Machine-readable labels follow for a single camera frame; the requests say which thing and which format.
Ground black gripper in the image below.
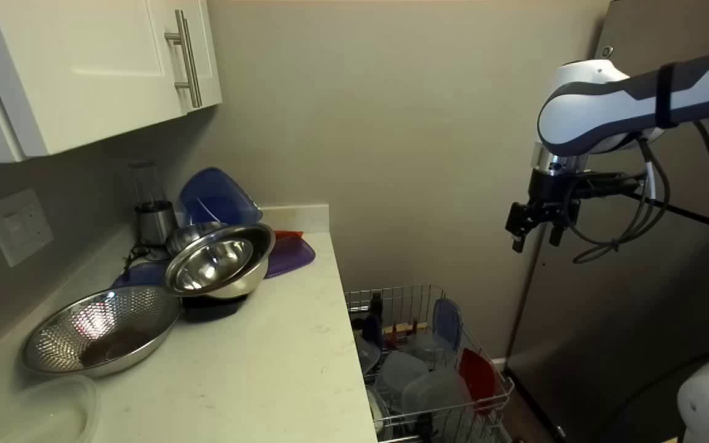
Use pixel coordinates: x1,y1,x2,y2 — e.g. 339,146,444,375
504,165,584,257

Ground red-orange lid in rack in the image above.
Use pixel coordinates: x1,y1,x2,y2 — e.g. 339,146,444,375
459,348,502,417

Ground purple plastic lid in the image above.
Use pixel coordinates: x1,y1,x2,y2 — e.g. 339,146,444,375
264,235,317,284

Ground red lid on counter stack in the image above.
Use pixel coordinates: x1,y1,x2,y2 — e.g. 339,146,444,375
270,230,307,248

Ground steel refrigerator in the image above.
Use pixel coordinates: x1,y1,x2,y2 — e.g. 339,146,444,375
504,0,709,443

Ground wooden spatula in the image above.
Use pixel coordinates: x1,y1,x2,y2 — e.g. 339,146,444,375
385,321,434,340

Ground dark bottle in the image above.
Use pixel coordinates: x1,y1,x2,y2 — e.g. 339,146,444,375
352,290,386,350

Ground large clear plastic container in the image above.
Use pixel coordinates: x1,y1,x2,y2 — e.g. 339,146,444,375
370,350,473,424

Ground blue plastic bowl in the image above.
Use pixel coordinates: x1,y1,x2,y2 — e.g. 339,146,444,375
176,165,265,232

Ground shiny steel mixing bowl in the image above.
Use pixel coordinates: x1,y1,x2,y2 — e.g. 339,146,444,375
160,221,279,304

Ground blender with steel base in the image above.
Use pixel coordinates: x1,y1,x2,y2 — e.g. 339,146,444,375
126,157,182,251

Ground steel mesh colander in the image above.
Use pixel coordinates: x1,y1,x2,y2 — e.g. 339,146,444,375
19,284,184,382

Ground clear plastic tub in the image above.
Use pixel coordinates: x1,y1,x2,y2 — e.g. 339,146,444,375
0,375,98,443

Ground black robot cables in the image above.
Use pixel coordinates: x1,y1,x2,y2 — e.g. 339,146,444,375
569,118,709,265

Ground wire dishwasher rack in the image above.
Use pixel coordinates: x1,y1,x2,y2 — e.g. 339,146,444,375
344,284,518,443

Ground steel cabinet handle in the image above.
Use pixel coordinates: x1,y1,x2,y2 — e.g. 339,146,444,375
163,8,206,112

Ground white wall cabinet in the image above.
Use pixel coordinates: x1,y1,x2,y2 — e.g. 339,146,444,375
0,0,225,165

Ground white wall outlet plate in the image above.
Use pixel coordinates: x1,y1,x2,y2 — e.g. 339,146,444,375
0,188,57,270

